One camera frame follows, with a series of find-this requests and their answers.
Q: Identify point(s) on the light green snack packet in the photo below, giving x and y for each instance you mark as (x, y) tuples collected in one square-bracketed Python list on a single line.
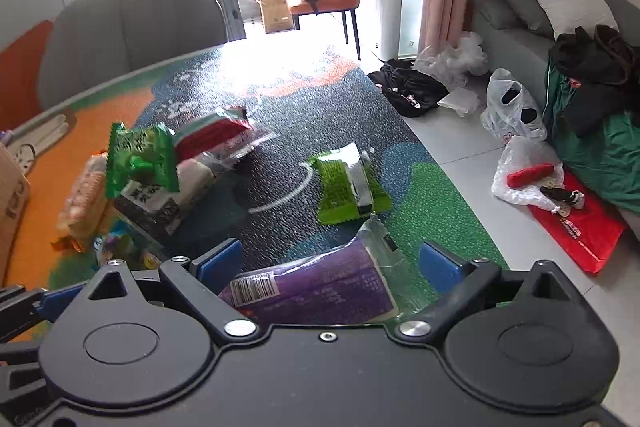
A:
[(340, 192)]

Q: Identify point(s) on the black bag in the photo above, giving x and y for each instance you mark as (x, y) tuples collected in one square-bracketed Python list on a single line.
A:
[(410, 87)]

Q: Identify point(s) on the black white snack packet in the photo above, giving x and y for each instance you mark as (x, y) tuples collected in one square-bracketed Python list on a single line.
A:
[(155, 202)]

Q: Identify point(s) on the red cylindrical item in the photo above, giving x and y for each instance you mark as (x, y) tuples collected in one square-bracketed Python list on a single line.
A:
[(530, 174)]

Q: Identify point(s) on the grey suitcase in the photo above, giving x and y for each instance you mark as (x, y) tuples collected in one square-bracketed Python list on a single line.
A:
[(230, 14)]

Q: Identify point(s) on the colourful candy packet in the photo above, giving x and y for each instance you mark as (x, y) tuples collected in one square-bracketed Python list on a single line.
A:
[(120, 247)]

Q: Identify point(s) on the small dark bottle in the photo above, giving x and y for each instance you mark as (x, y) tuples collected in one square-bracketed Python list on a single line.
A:
[(560, 197)]

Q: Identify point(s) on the white plastic bag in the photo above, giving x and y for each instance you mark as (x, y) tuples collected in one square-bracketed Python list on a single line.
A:
[(500, 117)]

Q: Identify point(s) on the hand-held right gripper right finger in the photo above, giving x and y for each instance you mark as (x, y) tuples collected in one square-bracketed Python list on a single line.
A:
[(440, 264)]

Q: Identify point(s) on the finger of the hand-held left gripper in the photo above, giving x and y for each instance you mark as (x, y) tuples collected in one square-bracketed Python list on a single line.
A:
[(60, 302), (17, 374)]

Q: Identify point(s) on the white pillow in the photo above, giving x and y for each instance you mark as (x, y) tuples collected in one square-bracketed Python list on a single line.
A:
[(570, 2)]

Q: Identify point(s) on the orange upholstered chair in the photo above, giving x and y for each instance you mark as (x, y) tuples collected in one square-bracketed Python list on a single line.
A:
[(22, 67)]

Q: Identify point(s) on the crumpled clear plastic bag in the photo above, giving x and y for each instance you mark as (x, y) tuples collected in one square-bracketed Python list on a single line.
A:
[(455, 57)]

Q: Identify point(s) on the orange snack packet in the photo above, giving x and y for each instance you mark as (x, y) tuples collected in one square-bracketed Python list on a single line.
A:
[(80, 202)]

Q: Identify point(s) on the red flat bag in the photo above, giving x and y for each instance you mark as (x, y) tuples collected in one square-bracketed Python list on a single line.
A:
[(590, 232)]

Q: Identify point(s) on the green cloth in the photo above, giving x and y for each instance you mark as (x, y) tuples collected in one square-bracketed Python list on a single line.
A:
[(615, 157)]

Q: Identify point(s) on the grey sofa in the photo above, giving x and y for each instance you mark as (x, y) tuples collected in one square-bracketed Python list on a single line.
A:
[(505, 42)]

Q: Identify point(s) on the black clothes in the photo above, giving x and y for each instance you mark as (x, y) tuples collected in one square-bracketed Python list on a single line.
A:
[(590, 67)]

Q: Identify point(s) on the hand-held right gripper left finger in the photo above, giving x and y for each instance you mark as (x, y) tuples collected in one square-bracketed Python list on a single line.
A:
[(220, 264)]

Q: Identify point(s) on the cardboard box with print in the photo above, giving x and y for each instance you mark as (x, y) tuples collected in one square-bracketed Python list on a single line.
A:
[(275, 7)]

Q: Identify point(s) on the dark green snack packet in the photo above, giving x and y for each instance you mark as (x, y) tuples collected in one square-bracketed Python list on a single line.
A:
[(140, 157)]

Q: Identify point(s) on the grey upholstered chair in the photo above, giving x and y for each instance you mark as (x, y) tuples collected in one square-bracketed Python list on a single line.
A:
[(130, 22)]

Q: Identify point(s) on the red white snack packet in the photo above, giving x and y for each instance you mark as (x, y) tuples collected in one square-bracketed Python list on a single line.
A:
[(215, 132)]

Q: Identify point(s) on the purple snack packet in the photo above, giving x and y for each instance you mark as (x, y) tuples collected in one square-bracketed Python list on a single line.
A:
[(320, 287)]

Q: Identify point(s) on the white paper packet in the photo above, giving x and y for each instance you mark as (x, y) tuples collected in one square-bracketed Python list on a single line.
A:
[(460, 101)]

